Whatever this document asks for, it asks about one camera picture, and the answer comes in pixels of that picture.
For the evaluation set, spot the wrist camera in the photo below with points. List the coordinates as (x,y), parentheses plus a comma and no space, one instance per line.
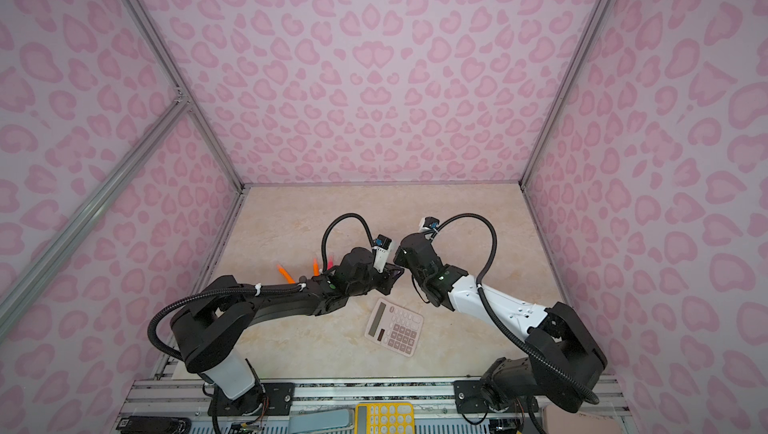
(381,250)
(429,225)

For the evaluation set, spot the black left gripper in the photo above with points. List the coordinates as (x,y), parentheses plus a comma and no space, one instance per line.
(389,279)

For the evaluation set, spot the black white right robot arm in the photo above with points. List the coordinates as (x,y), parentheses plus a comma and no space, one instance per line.
(562,361)

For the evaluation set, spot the black stapler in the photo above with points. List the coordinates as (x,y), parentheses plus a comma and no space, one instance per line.
(154,425)

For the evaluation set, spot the pink white calculator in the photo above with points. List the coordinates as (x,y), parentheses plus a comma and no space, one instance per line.
(394,328)

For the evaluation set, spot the grey blue case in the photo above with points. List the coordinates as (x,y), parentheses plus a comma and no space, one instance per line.
(321,421)

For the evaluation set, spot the pink box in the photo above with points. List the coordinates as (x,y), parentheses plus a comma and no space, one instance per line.
(558,421)

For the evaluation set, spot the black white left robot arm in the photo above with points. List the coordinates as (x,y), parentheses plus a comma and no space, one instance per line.
(208,326)

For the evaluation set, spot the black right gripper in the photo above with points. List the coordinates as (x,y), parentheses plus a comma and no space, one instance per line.
(399,258)

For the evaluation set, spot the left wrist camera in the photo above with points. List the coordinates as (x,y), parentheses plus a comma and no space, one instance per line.
(381,250)

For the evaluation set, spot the yellow calculator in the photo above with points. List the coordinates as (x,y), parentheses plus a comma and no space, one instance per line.
(384,418)

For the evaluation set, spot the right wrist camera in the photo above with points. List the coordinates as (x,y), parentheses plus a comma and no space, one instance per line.
(429,225)

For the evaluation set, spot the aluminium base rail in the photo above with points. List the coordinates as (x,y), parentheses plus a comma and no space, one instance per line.
(439,404)

